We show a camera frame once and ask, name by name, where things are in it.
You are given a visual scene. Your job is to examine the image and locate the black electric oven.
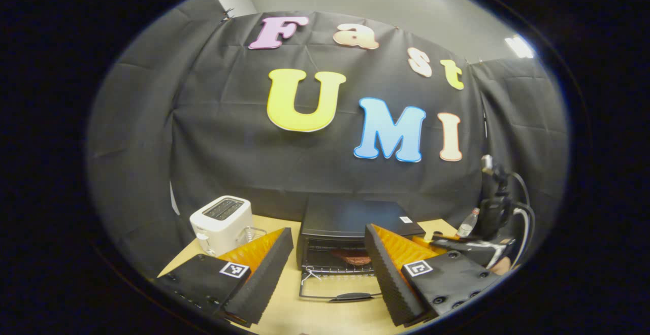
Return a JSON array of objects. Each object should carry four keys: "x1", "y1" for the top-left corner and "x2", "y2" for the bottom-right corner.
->
[{"x1": 296, "y1": 195, "x2": 426, "y2": 304}]

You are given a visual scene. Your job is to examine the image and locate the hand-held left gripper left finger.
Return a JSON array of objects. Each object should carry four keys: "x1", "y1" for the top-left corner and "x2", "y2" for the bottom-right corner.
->
[{"x1": 155, "y1": 227, "x2": 295, "y2": 326}]

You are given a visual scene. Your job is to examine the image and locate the clear bottle with red label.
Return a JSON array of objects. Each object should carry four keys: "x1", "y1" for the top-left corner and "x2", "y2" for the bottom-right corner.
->
[{"x1": 456, "y1": 207, "x2": 480, "y2": 238}]

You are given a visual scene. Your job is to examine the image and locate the small ceiling light panel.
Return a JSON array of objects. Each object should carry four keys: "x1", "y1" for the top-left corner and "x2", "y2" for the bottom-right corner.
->
[{"x1": 505, "y1": 35, "x2": 535, "y2": 60}]

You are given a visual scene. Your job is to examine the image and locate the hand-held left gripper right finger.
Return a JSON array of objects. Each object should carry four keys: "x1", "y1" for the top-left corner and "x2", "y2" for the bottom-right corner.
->
[{"x1": 364, "y1": 223, "x2": 501, "y2": 327}]

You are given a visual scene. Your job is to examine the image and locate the white toaster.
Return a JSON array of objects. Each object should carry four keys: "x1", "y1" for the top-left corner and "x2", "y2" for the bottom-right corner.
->
[{"x1": 189, "y1": 195, "x2": 253, "y2": 258}]

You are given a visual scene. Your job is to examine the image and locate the black backdrop cloth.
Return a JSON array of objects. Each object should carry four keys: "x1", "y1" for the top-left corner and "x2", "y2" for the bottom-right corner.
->
[{"x1": 86, "y1": 0, "x2": 569, "y2": 281}]

